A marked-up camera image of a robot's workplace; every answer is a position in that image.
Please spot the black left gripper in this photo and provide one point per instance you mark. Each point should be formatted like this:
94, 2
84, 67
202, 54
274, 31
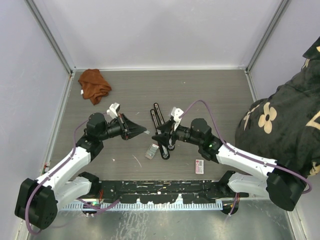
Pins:
128, 129

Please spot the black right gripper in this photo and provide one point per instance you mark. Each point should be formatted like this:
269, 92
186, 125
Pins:
163, 138

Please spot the black stapler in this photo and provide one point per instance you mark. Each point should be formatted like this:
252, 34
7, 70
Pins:
161, 121
164, 151

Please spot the red white staple box sleeve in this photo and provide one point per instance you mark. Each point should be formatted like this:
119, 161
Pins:
199, 166

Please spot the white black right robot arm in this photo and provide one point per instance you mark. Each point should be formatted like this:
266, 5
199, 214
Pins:
261, 176

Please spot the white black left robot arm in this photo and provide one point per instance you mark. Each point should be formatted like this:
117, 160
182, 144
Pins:
39, 200

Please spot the orange-brown cloth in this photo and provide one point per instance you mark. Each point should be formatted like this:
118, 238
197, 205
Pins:
93, 86

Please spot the black floral fleece garment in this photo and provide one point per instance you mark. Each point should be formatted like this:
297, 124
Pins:
286, 125

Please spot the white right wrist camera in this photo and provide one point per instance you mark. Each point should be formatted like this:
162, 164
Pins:
176, 113

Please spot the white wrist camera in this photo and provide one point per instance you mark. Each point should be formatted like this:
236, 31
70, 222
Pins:
176, 113
113, 110

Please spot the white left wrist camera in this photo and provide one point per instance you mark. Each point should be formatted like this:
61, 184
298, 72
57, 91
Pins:
113, 110

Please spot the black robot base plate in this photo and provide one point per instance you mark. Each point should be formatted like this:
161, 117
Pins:
161, 191

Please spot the aluminium frame post left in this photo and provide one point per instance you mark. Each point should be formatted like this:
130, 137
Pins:
49, 35

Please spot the aluminium frame post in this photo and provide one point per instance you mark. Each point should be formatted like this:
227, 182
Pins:
280, 10
49, 35

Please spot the perforated cable duct strip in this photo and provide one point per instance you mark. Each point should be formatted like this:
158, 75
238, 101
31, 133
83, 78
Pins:
176, 206

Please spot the aluminium frame post right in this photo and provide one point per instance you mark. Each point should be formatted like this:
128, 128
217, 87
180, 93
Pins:
280, 10

